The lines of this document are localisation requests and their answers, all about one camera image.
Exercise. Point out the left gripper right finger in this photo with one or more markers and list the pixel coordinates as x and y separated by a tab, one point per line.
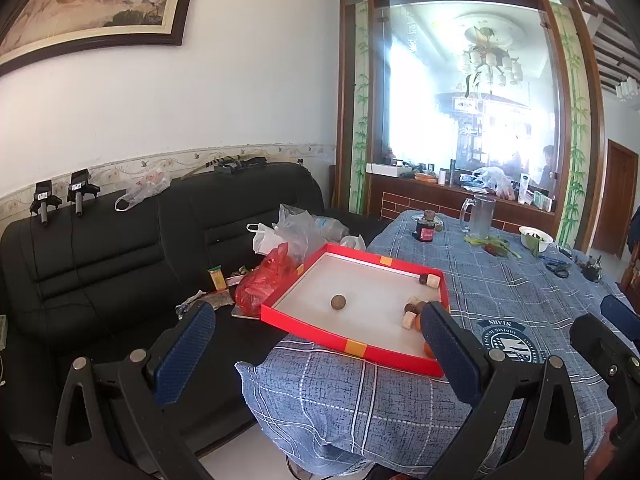
546	441

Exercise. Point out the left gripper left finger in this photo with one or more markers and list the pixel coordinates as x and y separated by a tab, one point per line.
147	381

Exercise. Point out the beige walnut piece two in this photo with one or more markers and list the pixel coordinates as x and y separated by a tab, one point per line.
411	320

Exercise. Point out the beige walnut piece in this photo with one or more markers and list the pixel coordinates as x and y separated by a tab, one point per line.
433	281

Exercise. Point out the black scissors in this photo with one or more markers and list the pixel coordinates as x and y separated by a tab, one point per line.
559	268

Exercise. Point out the blue plaid tablecloth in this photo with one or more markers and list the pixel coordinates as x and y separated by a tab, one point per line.
333	415

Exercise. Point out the white bowl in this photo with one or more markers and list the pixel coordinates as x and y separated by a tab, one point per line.
536	241

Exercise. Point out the black leather sofa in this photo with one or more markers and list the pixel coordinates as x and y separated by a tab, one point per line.
100	283

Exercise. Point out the brown wooden door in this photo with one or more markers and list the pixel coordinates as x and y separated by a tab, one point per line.
617	204

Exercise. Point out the green vegetable leaves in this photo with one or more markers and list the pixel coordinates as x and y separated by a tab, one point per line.
494	245

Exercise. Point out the glass pitcher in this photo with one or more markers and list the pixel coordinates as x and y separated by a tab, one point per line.
476	215

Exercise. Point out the red plastic bag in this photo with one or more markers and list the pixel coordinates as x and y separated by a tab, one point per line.
258	284

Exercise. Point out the red shallow tray box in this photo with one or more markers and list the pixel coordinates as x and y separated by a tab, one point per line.
377	289

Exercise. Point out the red label jar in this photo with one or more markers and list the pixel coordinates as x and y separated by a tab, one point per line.
425	226

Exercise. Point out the black clamp device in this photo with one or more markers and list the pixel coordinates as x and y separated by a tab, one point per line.
44	198

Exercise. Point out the black clamp device two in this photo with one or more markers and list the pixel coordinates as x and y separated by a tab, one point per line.
80	185

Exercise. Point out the white plastic bag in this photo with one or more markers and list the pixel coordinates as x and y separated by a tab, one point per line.
302	232

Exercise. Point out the wooden counter cabinet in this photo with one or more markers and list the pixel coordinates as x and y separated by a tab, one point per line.
388	197

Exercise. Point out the framed horse painting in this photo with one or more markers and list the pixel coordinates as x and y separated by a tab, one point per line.
34	30

